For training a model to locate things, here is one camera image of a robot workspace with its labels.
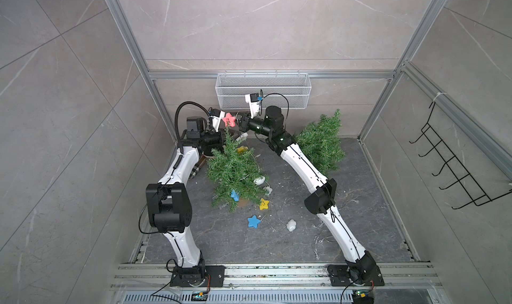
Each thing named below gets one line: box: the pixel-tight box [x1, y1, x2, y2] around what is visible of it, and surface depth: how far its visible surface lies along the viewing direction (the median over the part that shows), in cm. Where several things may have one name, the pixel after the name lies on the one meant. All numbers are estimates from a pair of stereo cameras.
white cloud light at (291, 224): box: [286, 218, 297, 232], surface depth 87 cm
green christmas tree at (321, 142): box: [295, 108, 346, 176], surface depth 81 cm
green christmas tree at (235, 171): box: [206, 128, 270, 212], surface depth 76 cm
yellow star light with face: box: [259, 198, 270, 211], surface depth 93 cm
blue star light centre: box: [248, 214, 261, 229], surface depth 87 cm
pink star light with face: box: [222, 112, 236, 128], surface depth 78 cm
